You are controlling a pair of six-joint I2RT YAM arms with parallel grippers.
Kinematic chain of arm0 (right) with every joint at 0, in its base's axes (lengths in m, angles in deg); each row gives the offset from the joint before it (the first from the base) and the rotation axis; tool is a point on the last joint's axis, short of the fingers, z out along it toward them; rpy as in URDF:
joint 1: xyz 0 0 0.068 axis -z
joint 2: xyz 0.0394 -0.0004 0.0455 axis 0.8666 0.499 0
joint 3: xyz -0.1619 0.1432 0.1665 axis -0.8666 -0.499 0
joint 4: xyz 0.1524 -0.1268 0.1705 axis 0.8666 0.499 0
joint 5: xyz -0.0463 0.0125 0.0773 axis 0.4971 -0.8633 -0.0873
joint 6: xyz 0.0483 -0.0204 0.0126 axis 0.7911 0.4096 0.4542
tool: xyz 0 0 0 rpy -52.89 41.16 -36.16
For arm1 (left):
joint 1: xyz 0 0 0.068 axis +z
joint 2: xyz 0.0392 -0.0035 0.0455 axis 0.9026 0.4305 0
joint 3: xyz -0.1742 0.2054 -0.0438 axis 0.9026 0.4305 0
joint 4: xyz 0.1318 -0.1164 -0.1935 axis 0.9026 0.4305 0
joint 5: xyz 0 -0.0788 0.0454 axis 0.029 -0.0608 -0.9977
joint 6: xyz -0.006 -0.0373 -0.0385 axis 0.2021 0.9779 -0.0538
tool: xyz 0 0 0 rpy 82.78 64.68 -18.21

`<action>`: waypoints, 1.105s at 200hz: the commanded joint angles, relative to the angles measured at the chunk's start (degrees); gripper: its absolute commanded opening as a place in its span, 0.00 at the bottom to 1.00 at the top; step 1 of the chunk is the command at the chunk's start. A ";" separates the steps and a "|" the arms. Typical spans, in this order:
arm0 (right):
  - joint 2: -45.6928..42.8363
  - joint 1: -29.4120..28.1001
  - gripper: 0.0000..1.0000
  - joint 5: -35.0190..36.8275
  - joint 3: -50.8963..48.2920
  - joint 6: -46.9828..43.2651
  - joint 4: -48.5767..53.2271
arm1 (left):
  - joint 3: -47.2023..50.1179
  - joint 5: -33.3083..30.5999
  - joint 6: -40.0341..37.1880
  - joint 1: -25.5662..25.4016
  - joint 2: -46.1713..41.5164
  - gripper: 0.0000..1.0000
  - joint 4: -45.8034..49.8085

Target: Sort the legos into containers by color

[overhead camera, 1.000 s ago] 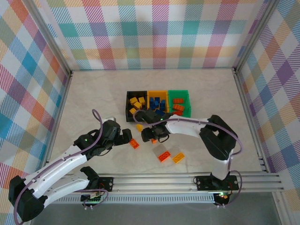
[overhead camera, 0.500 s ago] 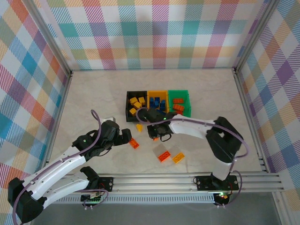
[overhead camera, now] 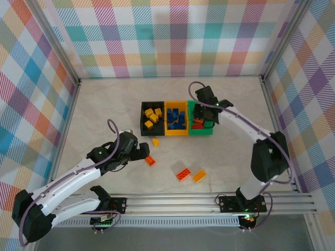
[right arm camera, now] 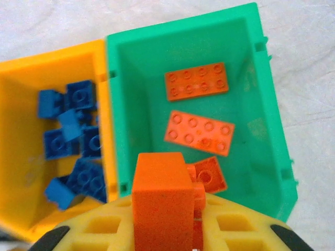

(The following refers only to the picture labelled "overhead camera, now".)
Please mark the yellow sloped lego piece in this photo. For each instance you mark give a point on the yellow sloped lego piece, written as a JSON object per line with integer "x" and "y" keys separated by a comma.
{"x": 156, "y": 142}

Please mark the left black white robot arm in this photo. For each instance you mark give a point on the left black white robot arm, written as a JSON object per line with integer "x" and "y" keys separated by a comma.
{"x": 65, "y": 188}

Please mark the blue long lego brick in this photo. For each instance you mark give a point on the blue long lego brick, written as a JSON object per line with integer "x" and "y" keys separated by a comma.
{"x": 181, "y": 126}

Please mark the black plastic bin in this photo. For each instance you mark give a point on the black plastic bin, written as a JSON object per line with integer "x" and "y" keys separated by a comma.
{"x": 159, "y": 128}

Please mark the yellow plastic bin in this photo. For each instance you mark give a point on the yellow plastic bin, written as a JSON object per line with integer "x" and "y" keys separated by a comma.
{"x": 176, "y": 132}

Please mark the aluminium front mounting rail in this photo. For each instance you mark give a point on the aluminium front mounting rail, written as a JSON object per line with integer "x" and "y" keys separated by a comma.
{"x": 170, "y": 204}

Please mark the orange lego brick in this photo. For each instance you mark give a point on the orange lego brick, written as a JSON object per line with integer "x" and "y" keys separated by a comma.
{"x": 197, "y": 127}
{"x": 198, "y": 121}
{"x": 150, "y": 160}
{"x": 183, "y": 174}

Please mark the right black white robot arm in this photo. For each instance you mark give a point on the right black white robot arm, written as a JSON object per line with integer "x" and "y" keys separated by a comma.
{"x": 269, "y": 157}

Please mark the aluminium side rail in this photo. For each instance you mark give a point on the aluminium side rail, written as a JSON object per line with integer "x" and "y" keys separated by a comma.
{"x": 279, "y": 125}
{"x": 66, "y": 130}

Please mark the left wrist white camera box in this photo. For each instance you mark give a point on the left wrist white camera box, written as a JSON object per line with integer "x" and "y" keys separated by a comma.
{"x": 127, "y": 130}

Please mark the yellow long lego brick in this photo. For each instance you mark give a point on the yellow long lego brick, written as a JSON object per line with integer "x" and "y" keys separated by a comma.
{"x": 199, "y": 176}

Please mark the aluminium frame post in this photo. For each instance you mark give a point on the aluminium frame post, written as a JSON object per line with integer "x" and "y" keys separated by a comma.
{"x": 285, "y": 39}
{"x": 55, "y": 41}

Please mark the green plastic bin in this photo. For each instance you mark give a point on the green plastic bin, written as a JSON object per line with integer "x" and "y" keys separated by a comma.
{"x": 200, "y": 132}

